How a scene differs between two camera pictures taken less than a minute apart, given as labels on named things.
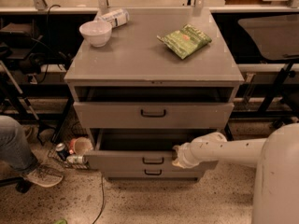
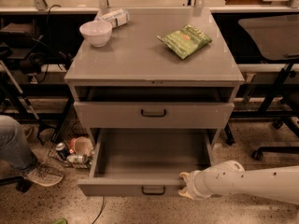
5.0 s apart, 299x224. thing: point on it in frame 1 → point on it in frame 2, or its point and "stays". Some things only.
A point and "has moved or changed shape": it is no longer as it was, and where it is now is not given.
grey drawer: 140,149 has moved or changed shape
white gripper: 187,156 → 193,184
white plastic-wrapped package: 116,18 stays
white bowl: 96,32 stays
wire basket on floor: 71,146 stays
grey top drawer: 149,115 stays
